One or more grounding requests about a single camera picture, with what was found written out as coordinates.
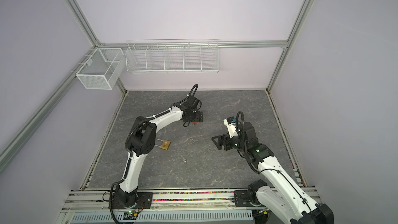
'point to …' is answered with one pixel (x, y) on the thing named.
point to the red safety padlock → (194, 123)
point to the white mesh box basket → (100, 70)
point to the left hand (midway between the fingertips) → (199, 119)
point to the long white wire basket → (172, 56)
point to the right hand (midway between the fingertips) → (219, 138)
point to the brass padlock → (165, 145)
